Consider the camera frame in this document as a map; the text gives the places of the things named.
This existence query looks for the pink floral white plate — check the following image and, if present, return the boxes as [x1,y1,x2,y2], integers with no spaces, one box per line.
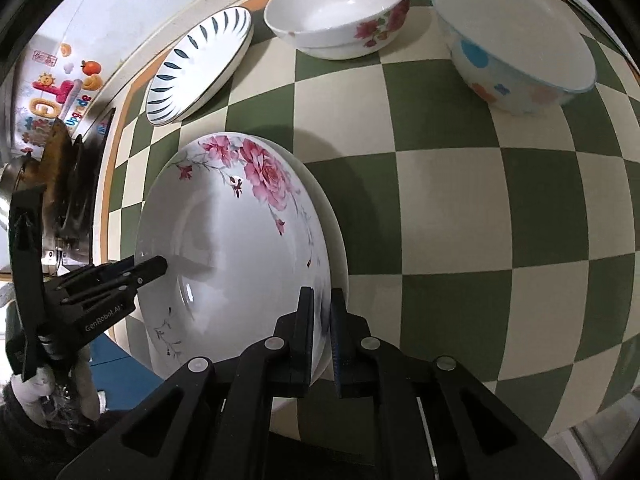
[135,132,332,391]

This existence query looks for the pastel polka dot bowl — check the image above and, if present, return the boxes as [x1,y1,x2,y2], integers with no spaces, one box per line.
[431,0,597,117]

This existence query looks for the plain white plate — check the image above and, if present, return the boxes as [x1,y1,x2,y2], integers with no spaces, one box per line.
[280,152,349,397]

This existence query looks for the black wok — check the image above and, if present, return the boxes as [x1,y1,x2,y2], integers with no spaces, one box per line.
[39,120,101,241]

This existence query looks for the blue kitchen cabinet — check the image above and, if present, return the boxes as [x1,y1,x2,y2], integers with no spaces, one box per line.
[90,332,166,401]

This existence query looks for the steel stockpot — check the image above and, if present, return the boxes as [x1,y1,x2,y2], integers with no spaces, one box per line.
[0,157,46,221]

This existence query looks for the pink floral white bowl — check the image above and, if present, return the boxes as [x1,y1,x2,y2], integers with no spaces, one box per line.
[263,0,411,60]

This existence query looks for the colourful wall stickers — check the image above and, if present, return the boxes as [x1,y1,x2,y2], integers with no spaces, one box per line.
[20,42,106,156]

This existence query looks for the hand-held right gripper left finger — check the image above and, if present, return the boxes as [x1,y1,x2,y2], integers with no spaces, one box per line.
[56,286,321,480]

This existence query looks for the person's left forearm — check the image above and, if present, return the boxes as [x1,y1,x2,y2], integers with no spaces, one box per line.
[0,380,106,480]

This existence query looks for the black cooktop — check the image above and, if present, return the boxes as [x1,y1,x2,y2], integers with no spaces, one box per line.
[50,107,117,267]

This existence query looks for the green checkered table mat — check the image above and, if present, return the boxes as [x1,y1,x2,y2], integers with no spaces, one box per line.
[95,0,640,441]

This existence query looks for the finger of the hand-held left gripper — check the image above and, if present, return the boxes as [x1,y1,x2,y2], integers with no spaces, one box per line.
[55,255,169,306]

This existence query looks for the person's left hand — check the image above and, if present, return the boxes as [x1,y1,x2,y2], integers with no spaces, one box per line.
[11,345,99,423]

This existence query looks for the blue leaf pattern plate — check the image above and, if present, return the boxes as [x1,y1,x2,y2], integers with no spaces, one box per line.
[146,6,254,127]

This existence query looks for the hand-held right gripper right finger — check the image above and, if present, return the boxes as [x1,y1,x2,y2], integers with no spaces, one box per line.
[330,287,586,480]

